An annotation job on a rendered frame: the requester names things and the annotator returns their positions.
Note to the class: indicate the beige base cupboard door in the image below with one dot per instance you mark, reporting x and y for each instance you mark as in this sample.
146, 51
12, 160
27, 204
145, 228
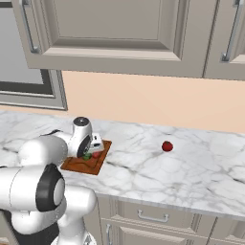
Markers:
153, 236

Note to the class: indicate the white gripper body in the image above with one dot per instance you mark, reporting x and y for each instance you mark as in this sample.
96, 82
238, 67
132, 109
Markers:
97, 147

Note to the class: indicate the brown wooden cutting board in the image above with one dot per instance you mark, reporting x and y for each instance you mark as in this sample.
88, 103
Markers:
92, 164

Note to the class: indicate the red tomato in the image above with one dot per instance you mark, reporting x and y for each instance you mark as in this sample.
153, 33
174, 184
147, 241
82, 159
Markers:
167, 146

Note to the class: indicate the red vegetable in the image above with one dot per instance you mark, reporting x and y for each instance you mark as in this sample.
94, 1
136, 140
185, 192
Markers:
95, 155

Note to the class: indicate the green vegetable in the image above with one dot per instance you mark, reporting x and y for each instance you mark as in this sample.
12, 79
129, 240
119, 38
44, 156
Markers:
86, 156

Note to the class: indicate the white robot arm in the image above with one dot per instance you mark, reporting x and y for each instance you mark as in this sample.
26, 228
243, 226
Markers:
35, 188

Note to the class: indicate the beige wall cupboard door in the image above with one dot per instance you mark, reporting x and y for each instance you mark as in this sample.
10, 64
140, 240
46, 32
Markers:
115, 32
234, 68

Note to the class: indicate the grey framed window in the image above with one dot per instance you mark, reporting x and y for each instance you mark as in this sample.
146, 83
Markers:
22, 63

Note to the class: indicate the beige drawer front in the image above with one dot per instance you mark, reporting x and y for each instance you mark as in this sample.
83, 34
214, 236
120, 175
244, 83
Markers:
233, 229
178, 213

